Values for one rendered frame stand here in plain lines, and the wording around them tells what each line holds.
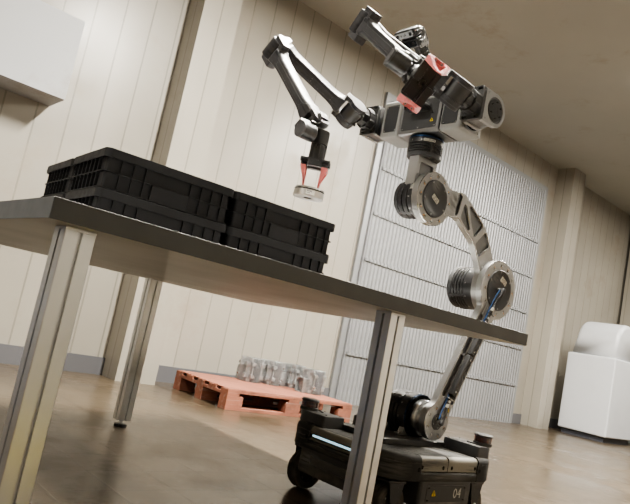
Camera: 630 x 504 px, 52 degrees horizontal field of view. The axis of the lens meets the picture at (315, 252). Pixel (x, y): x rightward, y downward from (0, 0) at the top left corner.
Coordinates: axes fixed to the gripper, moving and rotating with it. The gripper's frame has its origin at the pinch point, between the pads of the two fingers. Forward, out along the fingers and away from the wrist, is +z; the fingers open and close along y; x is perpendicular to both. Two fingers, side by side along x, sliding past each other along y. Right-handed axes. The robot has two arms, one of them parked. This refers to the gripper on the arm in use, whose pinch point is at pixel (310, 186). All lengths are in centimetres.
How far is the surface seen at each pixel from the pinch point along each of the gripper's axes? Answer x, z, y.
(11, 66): 139, -65, -201
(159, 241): -91, 36, -18
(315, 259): -5.4, 24.6, 7.3
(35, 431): -97, 75, -30
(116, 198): -49, 24, -45
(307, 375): 273, 84, 1
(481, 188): 507, -143, 141
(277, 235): -15.3, 20.6, -5.3
